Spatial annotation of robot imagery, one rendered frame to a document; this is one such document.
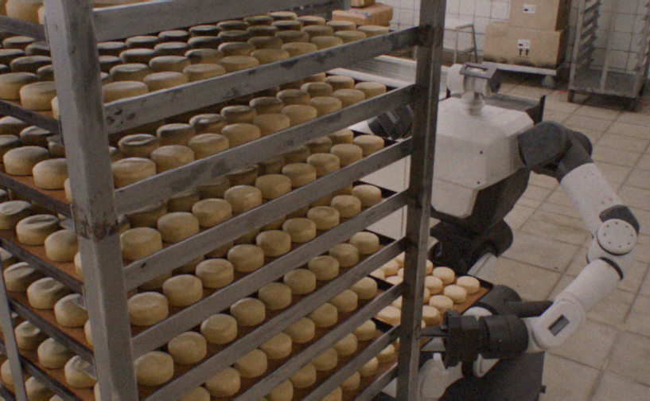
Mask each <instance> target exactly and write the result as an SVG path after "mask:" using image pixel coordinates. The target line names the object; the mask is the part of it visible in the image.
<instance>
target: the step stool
mask: <svg viewBox="0 0 650 401"><path fill-rule="evenodd" d="M467 27H471V28H472V34H473V44H467V43H462V42H457V39H458V31H459V30H460V29H464V28H467ZM445 29H451V30H456V37H455V41H448V40H444V41H443V49H444V50H449V51H454V56H453V64H456V57H457V56H460V55H463V54H466V53H471V52H473V51H474V56H475V63H476V64H478V62H477V45H476V39H475V31H474V25H473V22H471V21H461V20H455V19H449V18H446V20H445ZM467 50H469V51H467ZM416 52H417V45H416V46H415V51H414V58H413V61H415V59H416ZM457 52H460V53H458V54H457Z"/></svg>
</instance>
